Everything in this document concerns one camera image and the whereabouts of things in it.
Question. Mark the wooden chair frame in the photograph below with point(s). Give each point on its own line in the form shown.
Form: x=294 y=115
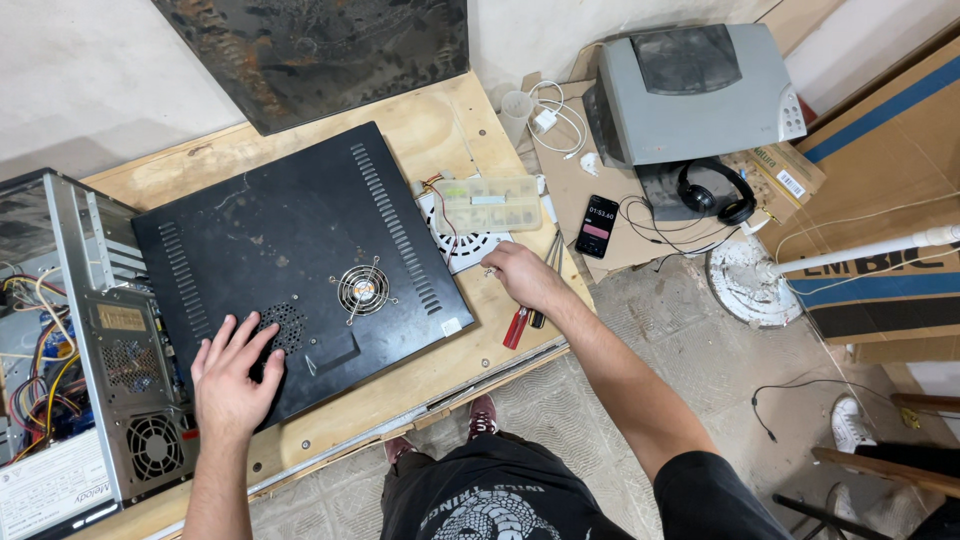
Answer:
x=877 y=465

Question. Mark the person's maroon right shoe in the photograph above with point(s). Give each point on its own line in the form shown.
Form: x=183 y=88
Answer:
x=482 y=416

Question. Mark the person's right hand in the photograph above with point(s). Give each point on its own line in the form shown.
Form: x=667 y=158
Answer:
x=529 y=276

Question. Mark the person's right fingers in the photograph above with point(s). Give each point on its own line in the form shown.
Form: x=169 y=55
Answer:
x=496 y=260

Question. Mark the crumpled white paper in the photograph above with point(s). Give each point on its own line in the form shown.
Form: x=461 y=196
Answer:
x=590 y=163

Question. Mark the black smartphone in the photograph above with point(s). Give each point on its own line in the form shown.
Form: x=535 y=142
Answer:
x=597 y=226

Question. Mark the person's maroon left shoe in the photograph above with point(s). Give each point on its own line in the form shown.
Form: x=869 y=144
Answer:
x=397 y=448

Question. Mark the white pedestal fan stand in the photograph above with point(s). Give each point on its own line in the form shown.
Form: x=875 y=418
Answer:
x=750 y=289

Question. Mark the person's maroon shoe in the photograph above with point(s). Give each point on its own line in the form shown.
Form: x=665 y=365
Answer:
x=482 y=416
x=397 y=448

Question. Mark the clear plastic organizer box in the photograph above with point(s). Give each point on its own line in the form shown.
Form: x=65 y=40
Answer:
x=487 y=204

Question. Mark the rusty dark metal sheet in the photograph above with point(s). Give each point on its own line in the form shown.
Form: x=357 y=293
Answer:
x=315 y=60

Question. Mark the grey printer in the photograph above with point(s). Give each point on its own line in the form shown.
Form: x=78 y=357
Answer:
x=697 y=105

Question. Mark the flat brown cardboard sheet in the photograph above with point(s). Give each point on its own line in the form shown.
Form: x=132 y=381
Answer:
x=570 y=187

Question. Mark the person's left hand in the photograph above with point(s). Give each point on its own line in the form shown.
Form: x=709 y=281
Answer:
x=229 y=390

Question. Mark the person's black printed shirt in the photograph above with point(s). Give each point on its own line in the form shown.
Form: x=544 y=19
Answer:
x=510 y=495

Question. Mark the black headphones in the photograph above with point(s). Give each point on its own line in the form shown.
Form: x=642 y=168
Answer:
x=705 y=196

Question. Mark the white computer fan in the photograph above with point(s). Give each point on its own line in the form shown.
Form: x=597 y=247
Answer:
x=465 y=246

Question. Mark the small brown cardboard box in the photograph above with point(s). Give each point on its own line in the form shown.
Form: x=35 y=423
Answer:
x=784 y=176

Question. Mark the translucent plastic cup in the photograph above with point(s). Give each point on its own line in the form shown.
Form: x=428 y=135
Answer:
x=516 y=112

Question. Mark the large blue striped cardboard box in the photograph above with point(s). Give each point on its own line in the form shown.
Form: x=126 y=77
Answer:
x=885 y=150

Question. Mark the black computer case side panel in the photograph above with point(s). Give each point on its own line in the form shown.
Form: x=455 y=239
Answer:
x=300 y=247

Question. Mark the grey open computer case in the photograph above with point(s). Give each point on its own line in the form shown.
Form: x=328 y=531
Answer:
x=112 y=360

